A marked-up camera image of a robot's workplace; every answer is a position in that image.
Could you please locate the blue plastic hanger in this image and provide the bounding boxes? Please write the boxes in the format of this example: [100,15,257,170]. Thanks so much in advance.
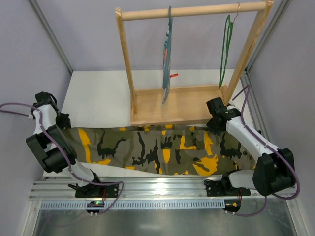
[162,6,173,89]

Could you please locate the green wire hanger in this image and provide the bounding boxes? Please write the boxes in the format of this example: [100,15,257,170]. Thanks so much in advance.
[219,3,240,88]

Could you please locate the camouflage yellow green trousers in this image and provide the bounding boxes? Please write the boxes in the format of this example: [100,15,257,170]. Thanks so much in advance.
[63,124,256,177]

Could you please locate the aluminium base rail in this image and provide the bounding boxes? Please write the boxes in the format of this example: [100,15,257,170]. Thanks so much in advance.
[29,176,298,200]

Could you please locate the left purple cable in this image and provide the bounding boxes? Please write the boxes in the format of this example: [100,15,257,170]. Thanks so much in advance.
[0,102,124,217]

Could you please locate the slotted grey cable duct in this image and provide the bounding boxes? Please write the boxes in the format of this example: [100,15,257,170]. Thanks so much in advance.
[40,199,225,211]

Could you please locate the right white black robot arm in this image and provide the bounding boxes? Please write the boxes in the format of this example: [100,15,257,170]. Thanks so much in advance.
[206,97,300,196]

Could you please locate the patterned folded garment on hanger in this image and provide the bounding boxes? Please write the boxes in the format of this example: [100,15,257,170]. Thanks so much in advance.
[161,28,172,106]

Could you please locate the wooden clothes rack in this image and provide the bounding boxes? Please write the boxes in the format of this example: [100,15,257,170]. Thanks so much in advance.
[115,0,273,125]

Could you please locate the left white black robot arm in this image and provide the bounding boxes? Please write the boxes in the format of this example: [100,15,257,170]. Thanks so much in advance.
[26,92,105,198]

